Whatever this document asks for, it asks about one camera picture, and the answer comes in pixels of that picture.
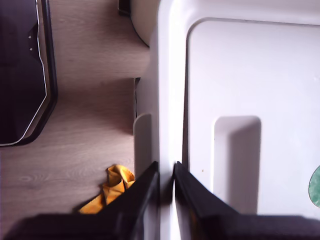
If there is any yellow cloth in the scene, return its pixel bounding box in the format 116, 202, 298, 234
78, 164, 136, 215

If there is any white recycling bin body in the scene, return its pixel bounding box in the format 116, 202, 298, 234
133, 74, 161, 181

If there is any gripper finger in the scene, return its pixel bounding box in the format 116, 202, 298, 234
97, 161, 161, 221
172, 161, 242, 222

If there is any metal foot pedal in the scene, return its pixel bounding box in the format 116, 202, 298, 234
117, 0, 131, 16

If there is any black tray with white trim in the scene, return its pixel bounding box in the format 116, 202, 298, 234
0, 0, 59, 148

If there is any white recycling bin lid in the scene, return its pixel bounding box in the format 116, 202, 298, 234
149, 0, 320, 240

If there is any green round sticker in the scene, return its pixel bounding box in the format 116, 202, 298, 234
308, 164, 320, 208

